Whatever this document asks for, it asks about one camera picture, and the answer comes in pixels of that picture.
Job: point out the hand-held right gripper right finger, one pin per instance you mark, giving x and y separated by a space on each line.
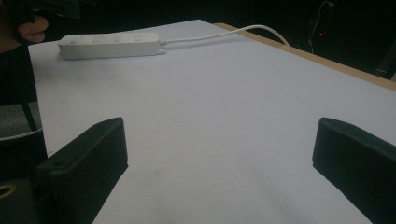
358 161

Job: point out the dark metal stand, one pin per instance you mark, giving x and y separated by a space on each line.
387 60

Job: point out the white power strip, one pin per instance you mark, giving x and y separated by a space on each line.
109 46

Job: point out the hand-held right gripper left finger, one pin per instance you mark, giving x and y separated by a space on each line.
85 161

